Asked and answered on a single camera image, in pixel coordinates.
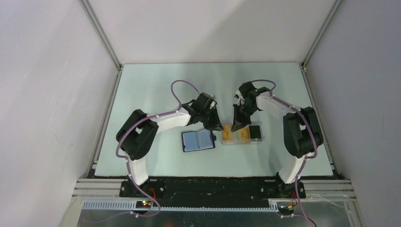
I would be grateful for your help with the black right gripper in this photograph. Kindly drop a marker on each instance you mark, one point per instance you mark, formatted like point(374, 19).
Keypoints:
point(238, 122)

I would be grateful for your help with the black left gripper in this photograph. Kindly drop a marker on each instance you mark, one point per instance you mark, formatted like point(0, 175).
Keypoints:
point(216, 124)

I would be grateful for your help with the blue card holder wallet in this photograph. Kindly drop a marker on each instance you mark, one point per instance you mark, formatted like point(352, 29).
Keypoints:
point(198, 140)

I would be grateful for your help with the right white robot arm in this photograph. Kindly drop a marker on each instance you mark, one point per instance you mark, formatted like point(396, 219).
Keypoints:
point(302, 134)

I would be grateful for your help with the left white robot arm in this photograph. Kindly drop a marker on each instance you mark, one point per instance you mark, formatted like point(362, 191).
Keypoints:
point(136, 136)

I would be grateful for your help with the clear plastic card tray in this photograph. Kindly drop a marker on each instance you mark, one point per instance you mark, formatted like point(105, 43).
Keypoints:
point(251, 142)

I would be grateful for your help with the right controller board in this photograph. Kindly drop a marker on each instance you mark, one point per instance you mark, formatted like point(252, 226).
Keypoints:
point(289, 207)

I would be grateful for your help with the controller board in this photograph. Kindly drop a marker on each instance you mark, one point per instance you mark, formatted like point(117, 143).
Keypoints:
point(289, 207)
point(144, 204)

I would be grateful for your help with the left controller board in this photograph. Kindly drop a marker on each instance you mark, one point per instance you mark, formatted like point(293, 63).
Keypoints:
point(144, 204)

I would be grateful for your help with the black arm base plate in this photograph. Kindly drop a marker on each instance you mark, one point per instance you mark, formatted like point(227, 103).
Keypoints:
point(213, 192)

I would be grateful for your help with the grey cable duct strip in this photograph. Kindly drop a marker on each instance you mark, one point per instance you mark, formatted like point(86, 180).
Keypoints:
point(127, 205)

